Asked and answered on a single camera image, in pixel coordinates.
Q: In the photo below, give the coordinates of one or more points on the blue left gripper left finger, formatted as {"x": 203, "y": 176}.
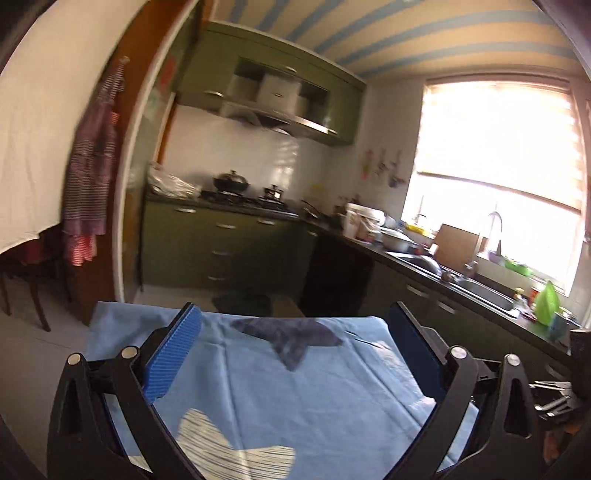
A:
{"x": 165, "y": 350}

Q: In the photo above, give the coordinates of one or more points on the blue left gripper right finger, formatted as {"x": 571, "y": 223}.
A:
{"x": 420, "y": 351}

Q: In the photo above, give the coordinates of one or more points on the steel sink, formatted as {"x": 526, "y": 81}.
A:
{"x": 485, "y": 293}

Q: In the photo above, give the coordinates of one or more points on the blue tablecloth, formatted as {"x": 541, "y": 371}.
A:
{"x": 348, "y": 411}

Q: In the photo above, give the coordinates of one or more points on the green plastic basket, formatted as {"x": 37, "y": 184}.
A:
{"x": 546, "y": 304}

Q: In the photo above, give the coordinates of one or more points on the wooden cutting board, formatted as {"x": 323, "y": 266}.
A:
{"x": 455, "y": 247}

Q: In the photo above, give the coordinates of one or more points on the steel basin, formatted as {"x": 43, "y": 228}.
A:
{"x": 394, "y": 240}

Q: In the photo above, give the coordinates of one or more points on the dark floor mat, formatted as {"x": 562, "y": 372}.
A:
{"x": 243, "y": 303}

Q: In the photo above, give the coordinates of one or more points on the metal faucet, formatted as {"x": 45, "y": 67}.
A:
{"x": 492, "y": 240}

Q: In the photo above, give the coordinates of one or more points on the dark wooden chair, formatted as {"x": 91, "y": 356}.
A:
{"x": 30, "y": 261}

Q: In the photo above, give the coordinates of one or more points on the clear plastic bag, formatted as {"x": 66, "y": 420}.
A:
{"x": 164, "y": 184}

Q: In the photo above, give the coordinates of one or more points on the black wok with lid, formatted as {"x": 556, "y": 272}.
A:
{"x": 231, "y": 182}

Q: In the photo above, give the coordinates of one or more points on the small black pot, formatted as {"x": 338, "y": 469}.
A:
{"x": 273, "y": 193}

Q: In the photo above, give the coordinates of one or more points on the plaid apron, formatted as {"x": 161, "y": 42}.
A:
{"x": 89, "y": 172}

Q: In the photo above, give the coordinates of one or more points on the range hood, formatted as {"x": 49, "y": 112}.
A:
{"x": 254, "y": 114}

